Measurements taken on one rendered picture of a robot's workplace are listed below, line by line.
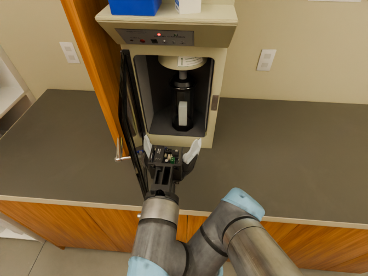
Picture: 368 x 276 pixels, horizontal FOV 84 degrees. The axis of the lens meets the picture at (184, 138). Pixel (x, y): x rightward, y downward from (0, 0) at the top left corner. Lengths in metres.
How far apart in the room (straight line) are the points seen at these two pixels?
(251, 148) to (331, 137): 0.40
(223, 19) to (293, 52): 0.75
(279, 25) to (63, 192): 1.16
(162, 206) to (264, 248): 0.18
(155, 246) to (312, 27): 1.09
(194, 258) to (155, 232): 0.09
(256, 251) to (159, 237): 0.16
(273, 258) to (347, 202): 0.71
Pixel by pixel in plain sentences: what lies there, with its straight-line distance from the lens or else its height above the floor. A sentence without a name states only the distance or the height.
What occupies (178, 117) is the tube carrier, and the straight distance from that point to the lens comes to 0.85.
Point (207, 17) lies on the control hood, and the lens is 0.52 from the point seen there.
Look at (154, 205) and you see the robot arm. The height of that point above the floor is 1.30.
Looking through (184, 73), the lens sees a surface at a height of 1.28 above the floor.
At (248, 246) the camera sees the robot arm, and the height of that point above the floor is 1.35.
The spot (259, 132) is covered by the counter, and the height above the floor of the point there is 0.94.
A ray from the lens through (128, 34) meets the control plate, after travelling 0.60.
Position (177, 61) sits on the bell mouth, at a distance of 0.71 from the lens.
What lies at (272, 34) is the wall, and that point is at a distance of 1.15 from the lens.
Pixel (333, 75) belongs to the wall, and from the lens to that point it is 1.38.
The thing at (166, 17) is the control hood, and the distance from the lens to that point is 0.52.
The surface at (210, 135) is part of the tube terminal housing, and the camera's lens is 0.88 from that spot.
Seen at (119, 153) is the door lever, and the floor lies 1.21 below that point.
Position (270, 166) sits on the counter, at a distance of 0.95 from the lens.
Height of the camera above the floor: 1.66
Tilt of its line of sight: 47 degrees down
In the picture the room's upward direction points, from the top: straight up
